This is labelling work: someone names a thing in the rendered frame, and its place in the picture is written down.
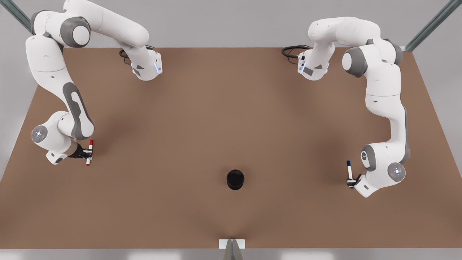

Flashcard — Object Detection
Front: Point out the black cylindrical pen holder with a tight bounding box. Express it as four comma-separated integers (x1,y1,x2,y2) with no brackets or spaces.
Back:
226,169,245,191

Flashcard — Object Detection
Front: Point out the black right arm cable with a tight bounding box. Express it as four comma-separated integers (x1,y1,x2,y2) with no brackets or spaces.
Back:
119,45,155,65

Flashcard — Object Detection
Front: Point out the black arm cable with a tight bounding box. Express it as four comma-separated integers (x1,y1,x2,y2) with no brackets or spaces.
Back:
281,45,312,65
119,45,155,65

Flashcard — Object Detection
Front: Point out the silver frame post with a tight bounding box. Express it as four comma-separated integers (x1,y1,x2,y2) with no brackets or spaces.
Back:
219,239,245,260
0,0,33,34
404,0,462,52

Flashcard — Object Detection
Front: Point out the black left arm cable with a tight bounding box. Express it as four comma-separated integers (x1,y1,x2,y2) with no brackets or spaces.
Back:
281,45,312,65

